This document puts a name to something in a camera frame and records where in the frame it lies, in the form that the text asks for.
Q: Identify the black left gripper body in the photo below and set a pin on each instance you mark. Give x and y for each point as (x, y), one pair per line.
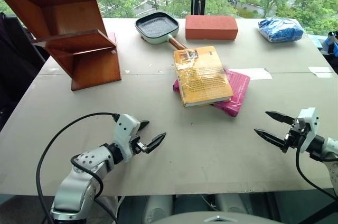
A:
(136, 144)

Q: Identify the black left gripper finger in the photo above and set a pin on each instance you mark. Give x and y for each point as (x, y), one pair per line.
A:
(155, 142)
(144, 124)

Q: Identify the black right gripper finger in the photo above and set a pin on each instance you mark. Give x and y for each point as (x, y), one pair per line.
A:
(281, 117)
(272, 136)

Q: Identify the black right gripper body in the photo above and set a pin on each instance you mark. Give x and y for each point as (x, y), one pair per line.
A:
(295, 135)

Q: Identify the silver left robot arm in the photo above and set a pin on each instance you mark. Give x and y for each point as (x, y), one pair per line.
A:
(88, 158)

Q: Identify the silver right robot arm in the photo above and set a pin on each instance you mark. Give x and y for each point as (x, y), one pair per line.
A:
(331, 145)

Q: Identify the pink book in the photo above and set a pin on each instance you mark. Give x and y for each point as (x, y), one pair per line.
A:
(236, 89)

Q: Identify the yellow book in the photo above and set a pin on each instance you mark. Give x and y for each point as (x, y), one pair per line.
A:
(202, 76)

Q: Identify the wooden slanted shelf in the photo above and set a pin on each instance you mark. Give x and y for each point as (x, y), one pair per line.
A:
(79, 20)

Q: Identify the grey rounded shape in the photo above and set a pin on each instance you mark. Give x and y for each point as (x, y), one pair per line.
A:
(231, 204)
(157, 208)

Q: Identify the blue filled plastic bag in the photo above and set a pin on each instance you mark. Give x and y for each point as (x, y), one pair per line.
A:
(281, 29)

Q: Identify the mint green grill pan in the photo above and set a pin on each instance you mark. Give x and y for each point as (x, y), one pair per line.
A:
(157, 27)

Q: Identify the grey robot torso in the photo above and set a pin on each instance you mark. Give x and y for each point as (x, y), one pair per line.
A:
(216, 219)

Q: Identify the orange red brick block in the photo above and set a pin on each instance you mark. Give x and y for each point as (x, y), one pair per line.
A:
(210, 27)

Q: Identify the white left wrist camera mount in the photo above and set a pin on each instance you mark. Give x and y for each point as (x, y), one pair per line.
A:
(125, 129)

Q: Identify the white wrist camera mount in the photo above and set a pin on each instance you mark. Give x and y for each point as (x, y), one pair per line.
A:
(125, 129)
(313, 118)

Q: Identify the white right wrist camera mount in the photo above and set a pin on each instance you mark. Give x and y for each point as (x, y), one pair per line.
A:
(313, 118)

